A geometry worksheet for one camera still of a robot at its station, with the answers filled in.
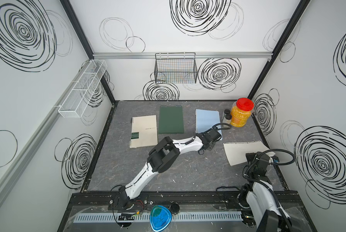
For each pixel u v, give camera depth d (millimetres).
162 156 566
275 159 729
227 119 987
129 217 721
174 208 632
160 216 612
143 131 1022
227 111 1020
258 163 654
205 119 1086
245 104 942
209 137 750
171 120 1088
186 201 756
